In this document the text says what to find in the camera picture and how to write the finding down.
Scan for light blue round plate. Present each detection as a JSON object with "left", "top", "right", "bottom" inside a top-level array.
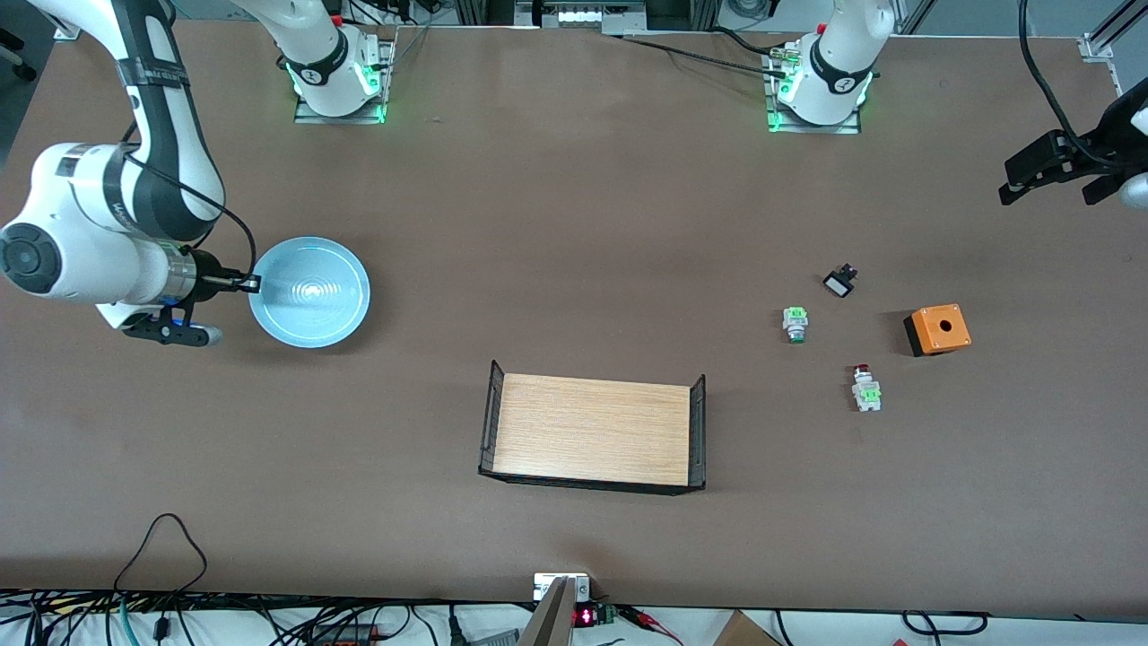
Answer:
[{"left": 248, "top": 236, "right": 371, "bottom": 349}]

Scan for brown cardboard piece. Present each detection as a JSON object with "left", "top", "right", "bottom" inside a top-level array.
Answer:
[{"left": 713, "top": 610, "right": 783, "bottom": 646}]

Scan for silver metal bracket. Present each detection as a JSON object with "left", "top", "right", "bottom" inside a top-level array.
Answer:
[{"left": 533, "top": 572, "right": 591, "bottom": 604}]

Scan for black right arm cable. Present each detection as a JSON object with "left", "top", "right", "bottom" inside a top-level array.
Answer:
[{"left": 117, "top": 126, "right": 258, "bottom": 279}]

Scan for tangled black cable bundle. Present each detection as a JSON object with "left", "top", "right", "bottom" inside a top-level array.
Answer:
[{"left": 0, "top": 588, "right": 539, "bottom": 646}]

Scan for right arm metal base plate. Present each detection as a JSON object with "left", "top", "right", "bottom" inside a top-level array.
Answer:
[{"left": 293, "top": 36, "right": 396, "bottom": 126}]

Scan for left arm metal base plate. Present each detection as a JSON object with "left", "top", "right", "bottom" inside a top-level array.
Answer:
[{"left": 765, "top": 40, "right": 864, "bottom": 135}]

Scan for black cable coil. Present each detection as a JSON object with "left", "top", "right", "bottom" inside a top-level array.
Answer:
[{"left": 900, "top": 610, "right": 990, "bottom": 640}]

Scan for red and black clip leads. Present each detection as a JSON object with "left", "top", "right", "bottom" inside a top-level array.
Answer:
[{"left": 617, "top": 605, "right": 684, "bottom": 645}]

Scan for orange button enclosure box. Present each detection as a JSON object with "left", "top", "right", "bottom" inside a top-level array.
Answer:
[{"left": 902, "top": 304, "right": 972, "bottom": 358}]

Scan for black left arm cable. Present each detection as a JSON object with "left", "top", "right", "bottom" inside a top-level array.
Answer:
[{"left": 1016, "top": 0, "right": 1100, "bottom": 167}]

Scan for black cable across table edge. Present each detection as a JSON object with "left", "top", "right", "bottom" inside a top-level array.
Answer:
[{"left": 617, "top": 34, "right": 792, "bottom": 77}]

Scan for thin black looped cable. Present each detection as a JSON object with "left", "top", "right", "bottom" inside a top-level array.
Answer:
[{"left": 112, "top": 512, "right": 209, "bottom": 595}]

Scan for device with white lights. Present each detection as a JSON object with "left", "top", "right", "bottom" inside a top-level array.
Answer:
[{"left": 514, "top": 0, "right": 648, "bottom": 37}]

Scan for wooden shelf black mesh sides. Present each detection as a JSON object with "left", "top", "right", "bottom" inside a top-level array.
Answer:
[{"left": 477, "top": 360, "right": 708, "bottom": 496}]

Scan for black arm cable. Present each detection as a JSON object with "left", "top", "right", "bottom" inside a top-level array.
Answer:
[
  {"left": 1016, "top": 0, "right": 1100, "bottom": 167},
  {"left": 117, "top": 126, "right": 258, "bottom": 279}
]

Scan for grey camera pole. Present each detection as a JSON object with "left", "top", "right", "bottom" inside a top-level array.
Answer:
[{"left": 518, "top": 577, "right": 577, "bottom": 646}]

